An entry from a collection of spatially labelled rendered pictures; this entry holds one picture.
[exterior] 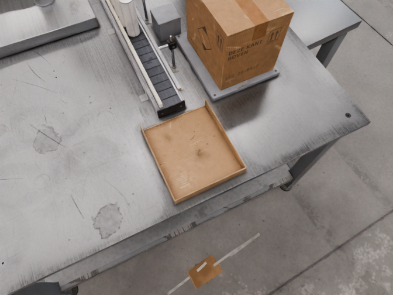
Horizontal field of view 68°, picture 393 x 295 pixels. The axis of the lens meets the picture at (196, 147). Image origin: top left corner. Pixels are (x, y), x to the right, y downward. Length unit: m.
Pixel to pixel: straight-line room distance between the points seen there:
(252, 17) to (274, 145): 0.43
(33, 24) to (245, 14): 0.90
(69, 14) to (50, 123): 0.51
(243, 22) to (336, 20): 0.66
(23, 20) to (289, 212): 1.68
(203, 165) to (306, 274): 1.07
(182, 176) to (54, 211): 0.42
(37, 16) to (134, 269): 1.34
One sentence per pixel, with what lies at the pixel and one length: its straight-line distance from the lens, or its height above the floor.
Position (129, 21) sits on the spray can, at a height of 0.96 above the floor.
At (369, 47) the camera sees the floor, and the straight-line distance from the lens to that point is 2.84.
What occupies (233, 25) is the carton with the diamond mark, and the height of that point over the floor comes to 1.12.
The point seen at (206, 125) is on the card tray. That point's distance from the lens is 1.06.
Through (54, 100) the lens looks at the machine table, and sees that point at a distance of 1.24.
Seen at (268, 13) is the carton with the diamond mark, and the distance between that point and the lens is 1.02.
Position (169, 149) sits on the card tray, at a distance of 1.02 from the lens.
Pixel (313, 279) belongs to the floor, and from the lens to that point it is 1.87.
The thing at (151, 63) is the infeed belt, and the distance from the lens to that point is 1.18.
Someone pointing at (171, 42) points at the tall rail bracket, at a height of 0.97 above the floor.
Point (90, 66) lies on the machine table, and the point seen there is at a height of 0.83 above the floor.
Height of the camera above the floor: 1.75
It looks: 64 degrees down
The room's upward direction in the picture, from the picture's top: 1 degrees clockwise
